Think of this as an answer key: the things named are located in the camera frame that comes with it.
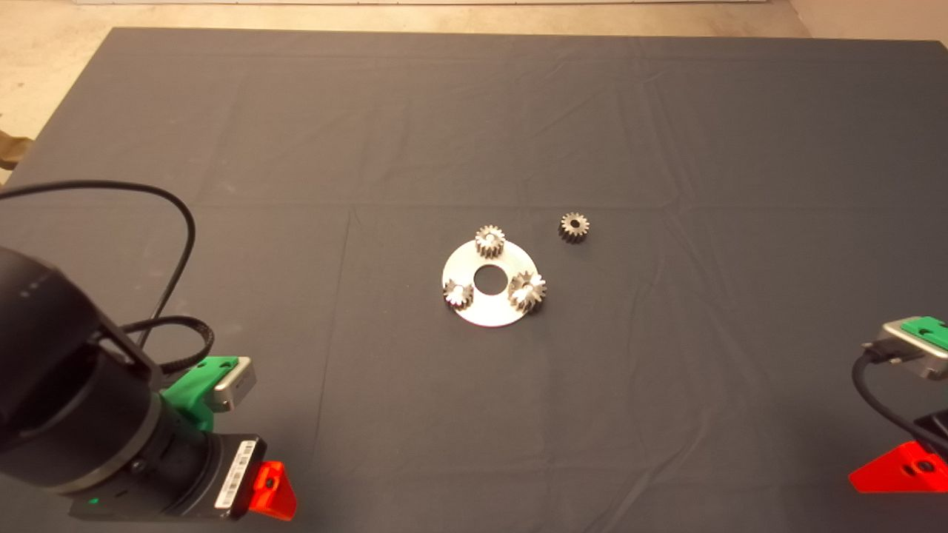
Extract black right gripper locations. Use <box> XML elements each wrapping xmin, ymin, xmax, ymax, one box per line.
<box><xmin>849</xmin><ymin>411</ymin><xmax>948</xmax><ymax>495</ymax></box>

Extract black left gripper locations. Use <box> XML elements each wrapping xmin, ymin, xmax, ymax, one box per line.
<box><xmin>70</xmin><ymin>426</ymin><xmax>298</xmax><ymax>521</ymax></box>

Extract large steel gear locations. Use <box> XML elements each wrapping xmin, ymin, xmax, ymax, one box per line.
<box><xmin>508</xmin><ymin>270</ymin><xmax>548</xmax><ymax>314</ymax></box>

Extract small dark steel gear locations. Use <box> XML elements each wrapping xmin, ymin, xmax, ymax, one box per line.
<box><xmin>558</xmin><ymin>212</ymin><xmax>590</xmax><ymax>244</ymax></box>

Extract round metal plate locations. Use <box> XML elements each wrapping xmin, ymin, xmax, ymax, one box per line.
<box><xmin>441</xmin><ymin>238</ymin><xmax>540</xmax><ymax>328</ymax></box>

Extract dark grey table cloth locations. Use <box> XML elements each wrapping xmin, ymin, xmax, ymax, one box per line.
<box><xmin>0</xmin><ymin>27</ymin><xmax>948</xmax><ymax>533</ymax></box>

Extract silver left camera box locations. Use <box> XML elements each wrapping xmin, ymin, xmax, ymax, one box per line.
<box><xmin>204</xmin><ymin>358</ymin><xmax>257</xmax><ymax>413</ymax></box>

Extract silver camera box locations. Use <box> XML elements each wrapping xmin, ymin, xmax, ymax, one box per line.
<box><xmin>204</xmin><ymin>358</ymin><xmax>257</xmax><ymax>413</ymax></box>
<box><xmin>863</xmin><ymin>317</ymin><xmax>948</xmax><ymax>381</ymax></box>

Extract silver right camera box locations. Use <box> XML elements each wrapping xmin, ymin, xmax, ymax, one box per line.
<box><xmin>863</xmin><ymin>317</ymin><xmax>948</xmax><ymax>381</ymax></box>

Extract green left camera mount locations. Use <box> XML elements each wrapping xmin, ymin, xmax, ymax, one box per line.
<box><xmin>160</xmin><ymin>356</ymin><xmax>239</xmax><ymax>432</ymax></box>

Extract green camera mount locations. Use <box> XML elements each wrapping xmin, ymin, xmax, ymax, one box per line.
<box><xmin>902</xmin><ymin>316</ymin><xmax>948</xmax><ymax>352</ymax></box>
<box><xmin>160</xmin><ymin>356</ymin><xmax>239</xmax><ymax>432</ymax></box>

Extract green right camera mount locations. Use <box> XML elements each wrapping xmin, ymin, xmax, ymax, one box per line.
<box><xmin>902</xmin><ymin>316</ymin><xmax>948</xmax><ymax>352</ymax></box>

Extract black braided left cable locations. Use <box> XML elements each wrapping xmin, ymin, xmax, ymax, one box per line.
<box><xmin>121</xmin><ymin>316</ymin><xmax>216</xmax><ymax>373</ymax></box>

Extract thin black left cable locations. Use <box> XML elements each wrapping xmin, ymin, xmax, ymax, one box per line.
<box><xmin>0</xmin><ymin>180</ymin><xmax>197</xmax><ymax>349</ymax></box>

